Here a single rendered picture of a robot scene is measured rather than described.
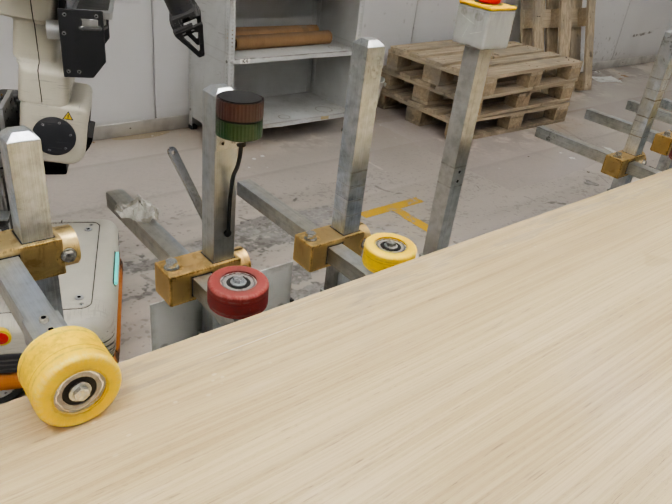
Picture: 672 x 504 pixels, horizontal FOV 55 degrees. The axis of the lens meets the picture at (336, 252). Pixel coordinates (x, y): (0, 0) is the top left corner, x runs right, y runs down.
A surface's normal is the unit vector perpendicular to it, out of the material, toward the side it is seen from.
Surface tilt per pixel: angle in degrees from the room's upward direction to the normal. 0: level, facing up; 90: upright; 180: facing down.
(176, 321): 90
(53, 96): 90
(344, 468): 0
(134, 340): 0
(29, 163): 90
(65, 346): 6
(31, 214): 90
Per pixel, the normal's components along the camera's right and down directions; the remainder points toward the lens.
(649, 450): 0.11, -0.86
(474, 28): -0.77, 0.24
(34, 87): 0.26, 0.51
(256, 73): 0.62, 0.45
